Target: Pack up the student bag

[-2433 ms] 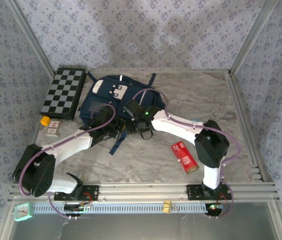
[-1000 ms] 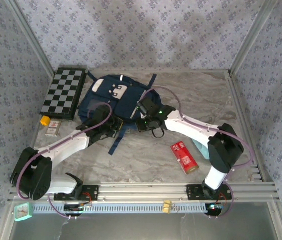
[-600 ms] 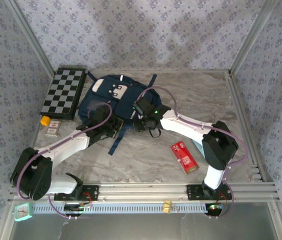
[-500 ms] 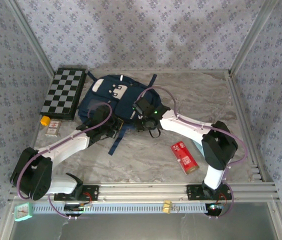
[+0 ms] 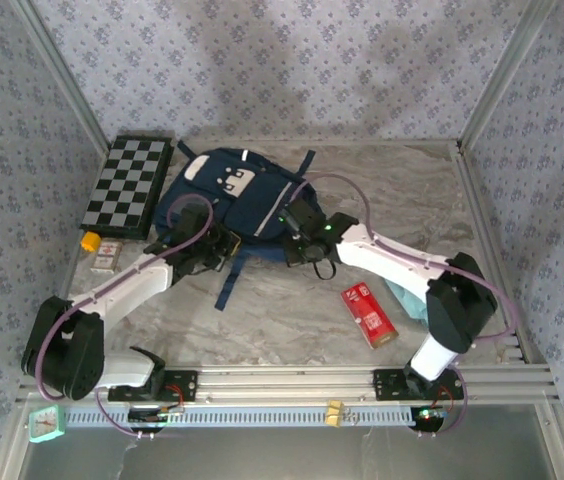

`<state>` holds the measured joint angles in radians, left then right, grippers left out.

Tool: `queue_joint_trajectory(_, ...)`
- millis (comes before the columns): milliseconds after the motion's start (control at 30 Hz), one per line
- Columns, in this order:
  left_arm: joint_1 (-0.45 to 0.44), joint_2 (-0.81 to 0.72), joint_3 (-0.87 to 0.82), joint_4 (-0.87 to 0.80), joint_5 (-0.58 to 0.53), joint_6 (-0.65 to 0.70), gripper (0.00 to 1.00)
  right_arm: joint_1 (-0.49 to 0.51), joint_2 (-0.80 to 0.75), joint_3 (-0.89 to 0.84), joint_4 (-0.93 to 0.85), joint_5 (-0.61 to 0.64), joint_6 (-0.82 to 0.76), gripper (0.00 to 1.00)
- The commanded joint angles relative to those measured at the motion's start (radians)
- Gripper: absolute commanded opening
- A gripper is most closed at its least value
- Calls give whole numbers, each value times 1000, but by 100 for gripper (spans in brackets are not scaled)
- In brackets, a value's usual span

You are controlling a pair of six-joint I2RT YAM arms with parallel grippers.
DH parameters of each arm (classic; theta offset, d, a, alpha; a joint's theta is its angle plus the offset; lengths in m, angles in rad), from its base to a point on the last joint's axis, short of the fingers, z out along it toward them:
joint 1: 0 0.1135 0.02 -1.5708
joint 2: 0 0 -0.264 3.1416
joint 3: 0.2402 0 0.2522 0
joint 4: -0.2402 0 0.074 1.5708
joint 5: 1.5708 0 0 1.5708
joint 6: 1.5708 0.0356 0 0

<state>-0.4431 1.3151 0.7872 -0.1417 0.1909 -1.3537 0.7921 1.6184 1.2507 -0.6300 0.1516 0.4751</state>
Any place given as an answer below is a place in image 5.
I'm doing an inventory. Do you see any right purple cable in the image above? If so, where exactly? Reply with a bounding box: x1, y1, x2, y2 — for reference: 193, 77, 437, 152
291, 172, 519, 440

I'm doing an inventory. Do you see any red rectangular box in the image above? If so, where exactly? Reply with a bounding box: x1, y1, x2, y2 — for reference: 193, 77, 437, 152
340, 282, 399, 350

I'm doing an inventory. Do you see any right aluminium frame post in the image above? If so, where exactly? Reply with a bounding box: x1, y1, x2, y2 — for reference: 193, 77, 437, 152
456, 0, 561, 154

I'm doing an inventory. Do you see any mint green alarm clock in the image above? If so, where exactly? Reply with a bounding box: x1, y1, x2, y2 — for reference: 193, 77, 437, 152
28, 404, 67, 444

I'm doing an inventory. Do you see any aluminium frame post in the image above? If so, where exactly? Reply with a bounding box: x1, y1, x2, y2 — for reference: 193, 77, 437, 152
456, 0, 561, 154
11, 0, 113, 154

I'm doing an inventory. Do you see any grey slotted cable duct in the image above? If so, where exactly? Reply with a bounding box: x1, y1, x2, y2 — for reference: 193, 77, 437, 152
64, 405, 421, 429

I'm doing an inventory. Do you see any teal cloth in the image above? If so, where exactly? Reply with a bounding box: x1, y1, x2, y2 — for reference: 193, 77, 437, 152
384, 279, 431, 329

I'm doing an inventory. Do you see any purple cable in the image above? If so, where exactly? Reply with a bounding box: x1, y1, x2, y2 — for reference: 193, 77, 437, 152
291, 172, 519, 440
34, 193, 216, 440

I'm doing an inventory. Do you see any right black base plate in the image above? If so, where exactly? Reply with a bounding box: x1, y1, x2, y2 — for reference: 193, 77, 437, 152
372, 368, 465, 401

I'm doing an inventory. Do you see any left aluminium frame post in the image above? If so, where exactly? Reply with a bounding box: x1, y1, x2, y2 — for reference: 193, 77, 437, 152
11, 0, 113, 154

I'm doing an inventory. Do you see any red white card box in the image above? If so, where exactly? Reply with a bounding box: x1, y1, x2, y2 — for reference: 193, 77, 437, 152
90, 239, 123, 274

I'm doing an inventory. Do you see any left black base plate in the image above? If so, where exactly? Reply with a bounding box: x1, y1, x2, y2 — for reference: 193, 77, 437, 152
107, 369, 199, 402

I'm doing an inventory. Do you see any right small circuit board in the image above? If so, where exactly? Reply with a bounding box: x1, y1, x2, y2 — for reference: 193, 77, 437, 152
413, 405, 449, 432

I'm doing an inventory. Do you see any aluminium front rail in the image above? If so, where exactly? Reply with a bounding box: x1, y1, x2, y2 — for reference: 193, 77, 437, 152
16, 364, 561, 406

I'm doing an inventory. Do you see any right aluminium side rail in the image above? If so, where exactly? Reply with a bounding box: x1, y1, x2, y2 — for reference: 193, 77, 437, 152
454, 144, 548, 366

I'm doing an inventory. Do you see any small circuit board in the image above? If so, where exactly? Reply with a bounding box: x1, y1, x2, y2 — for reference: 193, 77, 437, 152
413, 405, 449, 432
128, 405, 187, 432

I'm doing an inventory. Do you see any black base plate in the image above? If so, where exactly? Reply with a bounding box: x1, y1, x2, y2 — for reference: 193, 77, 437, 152
107, 369, 199, 402
372, 368, 465, 401

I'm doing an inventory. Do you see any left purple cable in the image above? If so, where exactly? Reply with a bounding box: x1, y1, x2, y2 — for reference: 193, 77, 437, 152
34, 193, 216, 440

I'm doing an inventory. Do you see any navy blue backpack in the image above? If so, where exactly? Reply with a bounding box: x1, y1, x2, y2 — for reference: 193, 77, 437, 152
154, 141, 338, 312

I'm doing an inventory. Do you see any left small circuit board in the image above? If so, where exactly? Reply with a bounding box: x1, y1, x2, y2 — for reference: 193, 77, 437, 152
128, 405, 187, 432

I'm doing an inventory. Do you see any yellow binder clip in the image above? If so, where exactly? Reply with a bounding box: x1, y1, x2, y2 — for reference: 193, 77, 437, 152
326, 398, 346, 429

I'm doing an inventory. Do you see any black grey chessboard box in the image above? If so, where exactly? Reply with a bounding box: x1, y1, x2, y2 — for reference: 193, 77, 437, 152
80, 134, 176, 241

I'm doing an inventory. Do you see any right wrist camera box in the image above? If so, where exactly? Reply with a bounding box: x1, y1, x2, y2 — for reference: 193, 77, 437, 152
281, 205, 306, 237

